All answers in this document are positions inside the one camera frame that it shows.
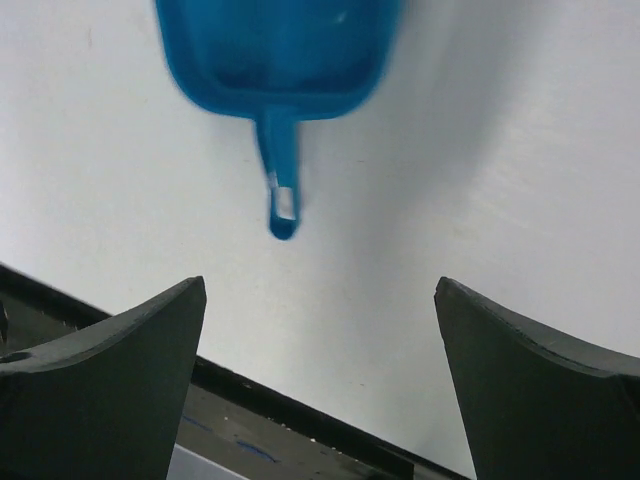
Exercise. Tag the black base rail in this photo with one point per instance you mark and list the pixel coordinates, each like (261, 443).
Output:
(232, 426)

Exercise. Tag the blue dustpan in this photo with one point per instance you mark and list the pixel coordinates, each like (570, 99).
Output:
(278, 63)

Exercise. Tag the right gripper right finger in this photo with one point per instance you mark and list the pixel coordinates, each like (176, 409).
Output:
(537, 403)

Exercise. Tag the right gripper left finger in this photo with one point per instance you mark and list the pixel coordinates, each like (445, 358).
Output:
(104, 402)

